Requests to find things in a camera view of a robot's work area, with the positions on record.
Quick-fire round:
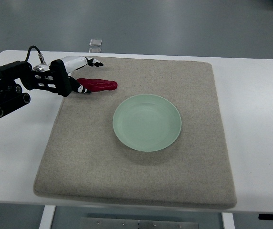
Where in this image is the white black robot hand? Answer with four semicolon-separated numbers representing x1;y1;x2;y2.
61;56;104;94

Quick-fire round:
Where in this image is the red chili pepper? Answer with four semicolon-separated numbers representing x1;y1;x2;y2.
77;78;118;92

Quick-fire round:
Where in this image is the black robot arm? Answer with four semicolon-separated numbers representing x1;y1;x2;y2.
0;45;72;118

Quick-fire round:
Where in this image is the pale green plate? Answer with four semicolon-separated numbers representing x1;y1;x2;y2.
113;94;182;152

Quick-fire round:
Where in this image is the clear floor socket cover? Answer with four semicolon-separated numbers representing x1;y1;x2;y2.
89;38;102;47

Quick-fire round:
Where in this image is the beige felt mat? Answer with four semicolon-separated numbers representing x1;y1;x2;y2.
33;57;237;209

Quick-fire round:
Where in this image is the white table leg left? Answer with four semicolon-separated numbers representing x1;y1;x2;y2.
39;205;56;229

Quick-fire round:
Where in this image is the white table leg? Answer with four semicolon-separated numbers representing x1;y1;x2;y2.
221;212;235;229
39;205;56;229

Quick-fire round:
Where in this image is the white table leg right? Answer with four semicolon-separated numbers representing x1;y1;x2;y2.
221;212;235;229

